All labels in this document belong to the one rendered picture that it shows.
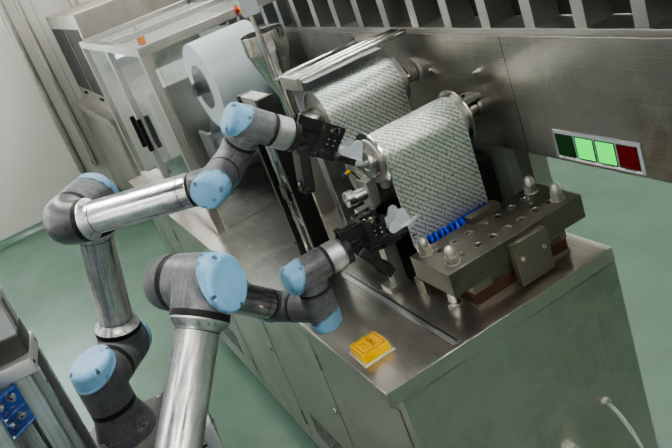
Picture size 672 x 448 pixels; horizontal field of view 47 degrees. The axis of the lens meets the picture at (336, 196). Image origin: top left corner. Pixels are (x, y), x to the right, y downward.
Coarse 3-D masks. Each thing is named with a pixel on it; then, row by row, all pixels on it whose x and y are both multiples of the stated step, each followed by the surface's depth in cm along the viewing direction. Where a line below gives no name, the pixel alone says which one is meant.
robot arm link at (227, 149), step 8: (224, 144) 168; (232, 144) 166; (216, 152) 169; (224, 152) 166; (232, 152) 167; (240, 152) 167; (248, 152) 168; (232, 160) 164; (240, 160) 167; (248, 160) 170; (240, 168) 166; (240, 176) 167
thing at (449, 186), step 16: (464, 144) 189; (432, 160) 186; (448, 160) 188; (464, 160) 190; (416, 176) 184; (432, 176) 186; (448, 176) 189; (464, 176) 191; (480, 176) 193; (400, 192) 183; (416, 192) 185; (432, 192) 187; (448, 192) 190; (464, 192) 192; (480, 192) 194; (416, 208) 186; (432, 208) 188; (448, 208) 190; (464, 208) 193; (416, 224) 187; (432, 224) 189; (416, 240) 188
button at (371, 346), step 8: (368, 336) 178; (376, 336) 177; (352, 344) 177; (360, 344) 176; (368, 344) 175; (376, 344) 174; (384, 344) 173; (352, 352) 178; (360, 352) 173; (368, 352) 172; (376, 352) 173; (384, 352) 174; (368, 360) 172
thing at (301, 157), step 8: (304, 144) 173; (296, 152) 173; (304, 152) 173; (296, 160) 175; (304, 160) 173; (296, 168) 176; (304, 168) 173; (296, 176) 177; (304, 176) 174; (312, 176) 174; (304, 184) 174; (312, 184) 175; (304, 192) 175; (312, 192) 176
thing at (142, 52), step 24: (216, 0) 316; (264, 0) 265; (216, 24) 259; (96, 48) 317; (120, 48) 272; (144, 48) 250; (96, 72) 356; (168, 120) 258; (144, 144) 321; (192, 168) 265; (216, 216) 273
